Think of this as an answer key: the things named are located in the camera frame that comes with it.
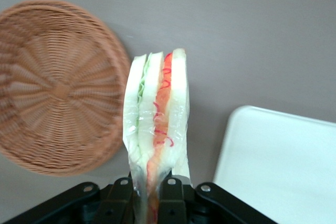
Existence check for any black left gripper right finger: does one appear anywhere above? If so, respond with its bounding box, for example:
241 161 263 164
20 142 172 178
156 177 279 224

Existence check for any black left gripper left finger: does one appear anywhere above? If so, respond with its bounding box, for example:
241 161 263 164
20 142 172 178
0 176 138 224

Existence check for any triangle sandwich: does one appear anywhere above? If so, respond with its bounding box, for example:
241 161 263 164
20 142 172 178
121 48 192 224

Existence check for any beige plastic tray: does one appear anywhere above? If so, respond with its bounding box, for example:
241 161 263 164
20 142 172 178
212 104 336 224

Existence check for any round brown wicker basket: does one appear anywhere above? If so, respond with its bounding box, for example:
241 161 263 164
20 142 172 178
0 0 132 178

